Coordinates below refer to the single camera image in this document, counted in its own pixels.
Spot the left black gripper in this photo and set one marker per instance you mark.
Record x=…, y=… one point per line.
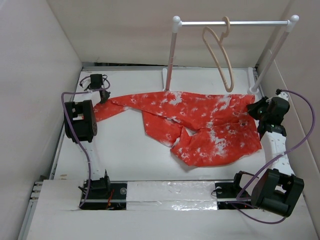
x=107, y=96

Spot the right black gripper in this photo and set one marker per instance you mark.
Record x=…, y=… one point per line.
x=253, y=107

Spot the red white tie-dye trousers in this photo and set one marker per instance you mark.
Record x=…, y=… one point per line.
x=202, y=130

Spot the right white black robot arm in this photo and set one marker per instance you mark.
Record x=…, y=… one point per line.
x=275, y=187

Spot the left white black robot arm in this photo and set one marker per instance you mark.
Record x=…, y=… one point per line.
x=80, y=125

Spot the white clothes rack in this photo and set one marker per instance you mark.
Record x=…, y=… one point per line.
x=221, y=30

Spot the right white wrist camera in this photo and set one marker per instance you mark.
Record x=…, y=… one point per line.
x=282, y=94

